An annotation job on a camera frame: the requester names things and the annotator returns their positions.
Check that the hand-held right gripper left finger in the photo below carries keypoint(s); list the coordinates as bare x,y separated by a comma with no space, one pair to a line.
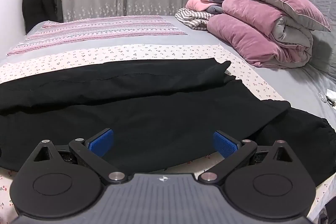
101,144

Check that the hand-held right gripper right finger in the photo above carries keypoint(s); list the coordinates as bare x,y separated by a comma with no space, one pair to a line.
223,145

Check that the pink striped blanket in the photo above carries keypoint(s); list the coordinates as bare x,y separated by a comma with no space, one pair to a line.
105,27

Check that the small white and dark object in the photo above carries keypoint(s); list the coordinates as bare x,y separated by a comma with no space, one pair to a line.
329,98

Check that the grey white striped cloth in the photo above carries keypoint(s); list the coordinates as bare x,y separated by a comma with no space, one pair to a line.
191,18

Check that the black pants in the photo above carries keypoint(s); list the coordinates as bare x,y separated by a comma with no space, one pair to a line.
157,108

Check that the mauve and grey folded quilt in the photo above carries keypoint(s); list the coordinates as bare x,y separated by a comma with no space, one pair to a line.
241,37

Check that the cherry print bed sheet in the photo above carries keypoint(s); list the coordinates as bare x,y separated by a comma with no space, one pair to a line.
131,52

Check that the grey bed cover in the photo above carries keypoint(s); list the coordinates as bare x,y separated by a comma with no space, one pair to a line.
288,82

